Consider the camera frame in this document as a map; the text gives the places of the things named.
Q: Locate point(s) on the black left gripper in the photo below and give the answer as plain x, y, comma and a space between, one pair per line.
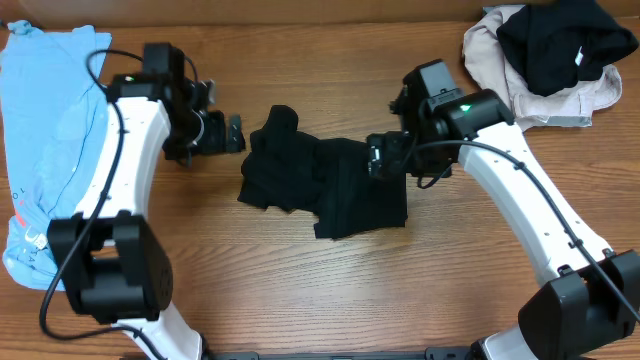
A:
218, 133

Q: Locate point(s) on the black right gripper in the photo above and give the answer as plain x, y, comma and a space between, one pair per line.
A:
378, 156

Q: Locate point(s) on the black shirt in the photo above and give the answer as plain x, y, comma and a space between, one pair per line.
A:
293, 170

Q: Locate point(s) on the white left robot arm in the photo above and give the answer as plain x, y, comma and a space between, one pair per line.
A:
110, 263

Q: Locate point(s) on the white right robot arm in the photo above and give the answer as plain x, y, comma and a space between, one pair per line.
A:
589, 293

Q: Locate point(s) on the beige garment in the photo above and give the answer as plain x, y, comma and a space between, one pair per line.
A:
571, 107

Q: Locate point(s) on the light blue t-shirt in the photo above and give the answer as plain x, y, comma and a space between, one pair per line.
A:
55, 121

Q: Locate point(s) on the black folded garment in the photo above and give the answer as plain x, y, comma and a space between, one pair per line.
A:
555, 46

